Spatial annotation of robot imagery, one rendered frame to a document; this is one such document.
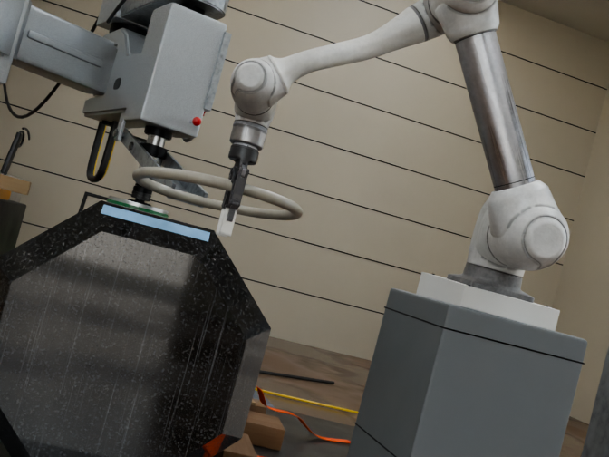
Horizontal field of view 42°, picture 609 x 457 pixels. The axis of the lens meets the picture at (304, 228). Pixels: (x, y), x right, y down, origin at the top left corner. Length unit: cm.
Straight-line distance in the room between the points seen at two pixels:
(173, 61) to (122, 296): 92
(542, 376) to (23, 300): 138
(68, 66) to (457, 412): 207
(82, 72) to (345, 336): 539
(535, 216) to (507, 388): 44
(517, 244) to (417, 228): 646
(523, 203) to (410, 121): 646
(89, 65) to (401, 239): 543
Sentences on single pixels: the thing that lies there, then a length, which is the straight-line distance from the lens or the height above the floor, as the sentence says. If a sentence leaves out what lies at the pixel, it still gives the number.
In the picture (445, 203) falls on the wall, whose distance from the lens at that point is 849.
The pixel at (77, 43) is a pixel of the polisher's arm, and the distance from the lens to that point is 335.
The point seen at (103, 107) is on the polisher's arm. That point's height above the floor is 119.
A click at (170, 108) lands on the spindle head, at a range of 281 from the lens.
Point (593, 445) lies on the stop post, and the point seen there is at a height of 67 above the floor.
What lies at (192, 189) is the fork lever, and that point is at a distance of 260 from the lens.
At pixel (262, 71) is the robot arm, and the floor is 120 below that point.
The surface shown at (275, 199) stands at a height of 95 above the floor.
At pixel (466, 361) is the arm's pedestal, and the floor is 68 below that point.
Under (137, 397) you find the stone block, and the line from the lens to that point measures 232.
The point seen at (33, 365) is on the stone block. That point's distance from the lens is 233.
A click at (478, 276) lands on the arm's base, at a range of 215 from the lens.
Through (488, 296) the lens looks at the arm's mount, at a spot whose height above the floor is 84.
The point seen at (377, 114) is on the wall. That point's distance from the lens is 825.
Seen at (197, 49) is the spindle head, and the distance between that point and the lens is 286.
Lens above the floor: 81
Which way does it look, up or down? 2 degrees up
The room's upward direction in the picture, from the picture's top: 15 degrees clockwise
